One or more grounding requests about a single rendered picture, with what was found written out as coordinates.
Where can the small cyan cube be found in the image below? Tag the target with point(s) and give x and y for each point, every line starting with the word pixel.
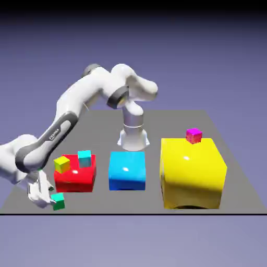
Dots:
pixel 84 159

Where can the small green cube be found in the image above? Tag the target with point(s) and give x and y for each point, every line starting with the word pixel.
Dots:
pixel 58 202

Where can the large blue box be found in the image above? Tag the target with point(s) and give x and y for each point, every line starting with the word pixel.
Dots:
pixel 127 171

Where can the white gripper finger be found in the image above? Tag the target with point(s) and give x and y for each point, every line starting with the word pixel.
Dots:
pixel 51 188
pixel 53 201

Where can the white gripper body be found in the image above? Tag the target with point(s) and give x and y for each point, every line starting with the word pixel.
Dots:
pixel 38 192

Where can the large yellow box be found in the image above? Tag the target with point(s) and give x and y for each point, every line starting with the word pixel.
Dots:
pixel 192 175

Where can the large red box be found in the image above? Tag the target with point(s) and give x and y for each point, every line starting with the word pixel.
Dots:
pixel 77 179

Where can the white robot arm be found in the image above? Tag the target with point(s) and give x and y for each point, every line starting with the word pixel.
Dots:
pixel 93 87

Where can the small yellow cube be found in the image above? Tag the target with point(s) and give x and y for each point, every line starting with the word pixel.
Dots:
pixel 61 164

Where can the small magenta cube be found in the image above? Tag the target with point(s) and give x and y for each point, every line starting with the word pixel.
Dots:
pixel 194 135

